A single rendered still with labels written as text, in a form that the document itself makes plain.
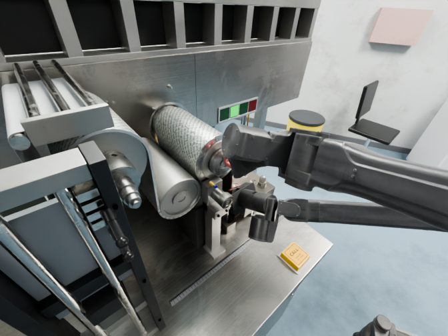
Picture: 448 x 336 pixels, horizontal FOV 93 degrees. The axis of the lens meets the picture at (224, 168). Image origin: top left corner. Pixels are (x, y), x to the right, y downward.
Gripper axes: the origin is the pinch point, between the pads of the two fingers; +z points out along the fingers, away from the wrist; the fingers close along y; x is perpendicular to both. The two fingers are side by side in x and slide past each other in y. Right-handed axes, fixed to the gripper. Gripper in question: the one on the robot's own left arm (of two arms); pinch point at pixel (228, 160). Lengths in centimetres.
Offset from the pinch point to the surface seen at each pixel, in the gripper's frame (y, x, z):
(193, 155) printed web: -5.9, 4.6, 5.3
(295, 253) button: 14.8, -39.0, 8.0
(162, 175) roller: -14.2, 3.0, 8.9
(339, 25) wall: 266, 76, 92
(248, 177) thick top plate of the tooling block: 20.2, -12.5, 24.6
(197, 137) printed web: -3.1, 8.2, 4.7
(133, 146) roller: -19.7, 10.5, -2.8
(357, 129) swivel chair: 228, -43, 90
